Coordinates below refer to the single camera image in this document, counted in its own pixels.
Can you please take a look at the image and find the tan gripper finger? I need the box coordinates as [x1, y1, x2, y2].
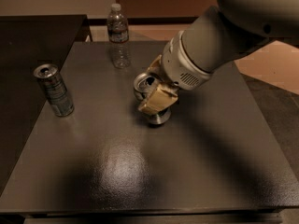
[147, 55, 162, 77]
[138, 83, 178, 115]

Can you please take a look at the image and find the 7up soda can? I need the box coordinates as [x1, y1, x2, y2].
[134, 73, 171, 126]

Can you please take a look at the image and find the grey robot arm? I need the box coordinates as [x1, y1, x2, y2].
[138, 0, 299, 115]

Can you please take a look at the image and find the silver energy drink can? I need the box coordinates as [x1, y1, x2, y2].
[34, 63, 74, 117]

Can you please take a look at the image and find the clear plastic water bottle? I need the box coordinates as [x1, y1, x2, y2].
[107, 4, 130, 69]

